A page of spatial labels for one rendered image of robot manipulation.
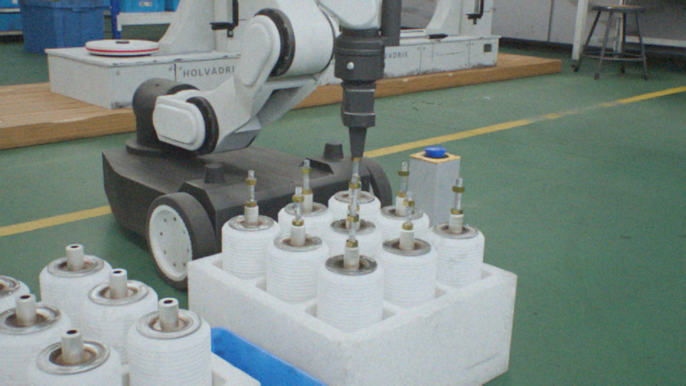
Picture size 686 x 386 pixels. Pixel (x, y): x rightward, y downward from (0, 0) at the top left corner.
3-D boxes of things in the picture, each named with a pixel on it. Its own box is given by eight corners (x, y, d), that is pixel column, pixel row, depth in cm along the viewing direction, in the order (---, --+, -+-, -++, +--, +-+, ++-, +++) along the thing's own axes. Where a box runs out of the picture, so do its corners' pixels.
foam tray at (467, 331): (189, 358, 134) (186, 261, 129) (351, 299, 160) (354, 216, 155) (344, 463, 107) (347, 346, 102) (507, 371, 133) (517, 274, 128)
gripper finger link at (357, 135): (347, 156, 138) (348, 122, 137) (365, 156, 139) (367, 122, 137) (348, 158, 137) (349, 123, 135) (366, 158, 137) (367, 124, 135)
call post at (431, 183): (400, 304, 158) (408, 156, 149) (423, 295, 163) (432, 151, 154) (426, 315, 153) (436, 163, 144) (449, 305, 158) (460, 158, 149)
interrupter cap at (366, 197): (377, 195, 145) (377, 191, 145) (371, 207, 138) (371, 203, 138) (338, 192, 147) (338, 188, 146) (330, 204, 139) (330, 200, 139)
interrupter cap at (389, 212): (431, 214, 135) (432, 210, 135) (407, 225, 129) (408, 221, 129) (396, 206, 139) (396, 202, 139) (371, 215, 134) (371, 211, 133)
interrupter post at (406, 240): (400, 246, 120) (400, 225, 119) (415, 246, 119) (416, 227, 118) (397, 251, 117) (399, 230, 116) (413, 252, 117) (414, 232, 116)
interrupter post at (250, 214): (247, 228, 125) (246, 209, 124) (241, 224, 127) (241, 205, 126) (260, 227, 126) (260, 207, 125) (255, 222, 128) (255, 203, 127)
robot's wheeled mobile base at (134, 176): (63, 210, 202) (53, 83, 193) (226, 177, 237) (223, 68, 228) (204, 284, 159) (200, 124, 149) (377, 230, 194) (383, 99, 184)
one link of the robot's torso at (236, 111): (161, 116, 190) (254, -2, 156) (227, 108, 203) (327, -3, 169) (185, 172, 186) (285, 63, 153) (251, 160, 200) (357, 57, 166)
